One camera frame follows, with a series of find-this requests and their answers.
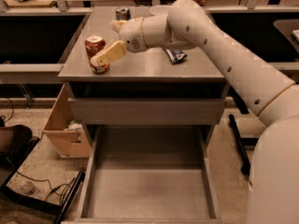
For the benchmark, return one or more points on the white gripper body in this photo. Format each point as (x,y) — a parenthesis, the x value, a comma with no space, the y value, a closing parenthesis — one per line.
(132,34)

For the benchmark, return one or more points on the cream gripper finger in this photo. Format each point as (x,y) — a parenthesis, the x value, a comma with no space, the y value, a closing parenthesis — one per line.
(114,52)
(118,26)

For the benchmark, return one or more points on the open grey middle drawer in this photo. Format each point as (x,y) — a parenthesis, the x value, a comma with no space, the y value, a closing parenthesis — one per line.
(148,175)

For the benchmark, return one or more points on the black tray frame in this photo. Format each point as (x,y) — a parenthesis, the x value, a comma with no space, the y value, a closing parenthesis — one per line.
(9,167)

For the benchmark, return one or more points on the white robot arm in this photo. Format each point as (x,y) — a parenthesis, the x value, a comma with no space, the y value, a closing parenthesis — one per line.
(273,196)

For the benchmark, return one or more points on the silver blue energy drink can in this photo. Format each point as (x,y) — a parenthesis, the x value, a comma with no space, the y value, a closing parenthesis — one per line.
(123,13)

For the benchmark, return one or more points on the cardboard box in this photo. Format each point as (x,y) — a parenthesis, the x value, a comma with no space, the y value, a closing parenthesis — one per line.
(68,142)

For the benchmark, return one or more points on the grey drawer cabinet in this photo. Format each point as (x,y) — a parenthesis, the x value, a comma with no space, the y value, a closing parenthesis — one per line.
(141,75)

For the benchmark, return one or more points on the black table leg frame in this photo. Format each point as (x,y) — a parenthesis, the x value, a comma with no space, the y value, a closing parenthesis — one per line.
(243,144)

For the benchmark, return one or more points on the red coke can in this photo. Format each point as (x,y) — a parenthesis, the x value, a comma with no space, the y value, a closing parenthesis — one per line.
(94,44)

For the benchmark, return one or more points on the blue chip bag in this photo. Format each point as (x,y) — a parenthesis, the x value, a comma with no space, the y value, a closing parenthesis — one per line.
(175,56)

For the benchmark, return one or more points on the white bowl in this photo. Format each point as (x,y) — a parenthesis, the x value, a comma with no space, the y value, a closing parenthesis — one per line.
(159,10)

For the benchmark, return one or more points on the closed grey top drawer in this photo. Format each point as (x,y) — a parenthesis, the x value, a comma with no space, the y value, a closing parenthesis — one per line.
(127,111)

